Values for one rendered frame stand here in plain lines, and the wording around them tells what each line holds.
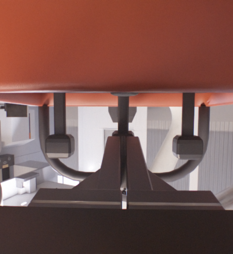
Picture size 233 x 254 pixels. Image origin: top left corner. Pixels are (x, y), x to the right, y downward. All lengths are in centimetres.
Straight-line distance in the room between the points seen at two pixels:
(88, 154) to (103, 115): 82
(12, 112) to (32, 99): 115
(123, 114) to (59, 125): 6
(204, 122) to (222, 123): 1326
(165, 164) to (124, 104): 36
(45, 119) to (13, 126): 399
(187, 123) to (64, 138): 10
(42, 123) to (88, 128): 326
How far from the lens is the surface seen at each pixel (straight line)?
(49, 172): 419
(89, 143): 351
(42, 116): 22
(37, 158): 525
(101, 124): 334
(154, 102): 21
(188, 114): 16
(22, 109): 134
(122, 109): 16
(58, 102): 16
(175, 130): 50
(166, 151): 50
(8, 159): 443
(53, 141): 16
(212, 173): 1395
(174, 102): 21
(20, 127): 430
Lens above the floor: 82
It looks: 4 degrees up
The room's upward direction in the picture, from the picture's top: 180 degrees counter-clockwise
